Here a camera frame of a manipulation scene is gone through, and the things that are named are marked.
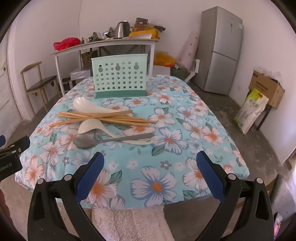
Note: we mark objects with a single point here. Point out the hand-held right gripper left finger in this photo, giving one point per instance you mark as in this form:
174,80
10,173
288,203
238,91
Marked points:
90,178

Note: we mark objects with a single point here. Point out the white plastic frame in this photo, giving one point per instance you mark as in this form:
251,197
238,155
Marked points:
194,69

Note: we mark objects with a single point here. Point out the white door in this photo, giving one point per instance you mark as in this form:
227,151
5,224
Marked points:
7,92

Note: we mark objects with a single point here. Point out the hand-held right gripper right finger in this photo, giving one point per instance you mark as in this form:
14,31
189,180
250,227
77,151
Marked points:
211,178

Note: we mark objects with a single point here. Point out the wooden chair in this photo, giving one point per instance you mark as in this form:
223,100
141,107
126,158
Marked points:
41,82

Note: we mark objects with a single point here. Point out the metal spoon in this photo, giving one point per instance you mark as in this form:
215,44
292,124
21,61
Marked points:
84,141

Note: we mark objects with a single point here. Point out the orange plastic bag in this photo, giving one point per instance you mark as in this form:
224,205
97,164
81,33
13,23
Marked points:
163,59

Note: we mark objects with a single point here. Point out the white foam box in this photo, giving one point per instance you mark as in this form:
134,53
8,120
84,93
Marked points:
79,76

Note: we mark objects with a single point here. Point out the silver refrigerator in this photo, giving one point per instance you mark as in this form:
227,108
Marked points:
219,46

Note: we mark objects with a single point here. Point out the steel electric kettle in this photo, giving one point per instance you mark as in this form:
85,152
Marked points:
121,30

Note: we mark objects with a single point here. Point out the crumpled silver foil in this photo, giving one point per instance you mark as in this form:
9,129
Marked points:
101,36

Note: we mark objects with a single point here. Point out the wooden chopstick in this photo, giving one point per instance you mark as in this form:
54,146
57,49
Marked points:
74,118
120,119
138,124
69,113
67,122
143,120

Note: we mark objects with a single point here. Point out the white and yellow bag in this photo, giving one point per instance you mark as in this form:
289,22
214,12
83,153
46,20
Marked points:
251,111

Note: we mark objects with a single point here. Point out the white fluffy towel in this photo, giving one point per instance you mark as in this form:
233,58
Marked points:
129,224

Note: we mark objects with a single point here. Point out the open cardboard box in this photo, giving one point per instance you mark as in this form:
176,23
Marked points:
263,88

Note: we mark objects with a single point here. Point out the white-framed side table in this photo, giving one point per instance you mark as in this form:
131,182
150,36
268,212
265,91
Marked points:
108,41

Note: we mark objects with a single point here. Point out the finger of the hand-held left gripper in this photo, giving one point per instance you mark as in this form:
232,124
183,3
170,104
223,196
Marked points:
18,144

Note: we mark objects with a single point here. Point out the white ceramic spoon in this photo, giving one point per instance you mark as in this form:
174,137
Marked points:
89,126
82,104

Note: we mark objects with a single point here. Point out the blue floral tablecloth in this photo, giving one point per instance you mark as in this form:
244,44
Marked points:
161,162

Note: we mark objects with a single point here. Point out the red plastic bag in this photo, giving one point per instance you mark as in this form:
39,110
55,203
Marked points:
66,43

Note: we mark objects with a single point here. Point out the white papers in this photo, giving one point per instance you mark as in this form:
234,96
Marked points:
142,36

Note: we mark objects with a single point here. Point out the dark brown box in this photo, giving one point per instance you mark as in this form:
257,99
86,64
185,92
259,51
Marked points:
141,23

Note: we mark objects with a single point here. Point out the teal star-holed utensil holder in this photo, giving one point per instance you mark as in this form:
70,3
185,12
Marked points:
120,78

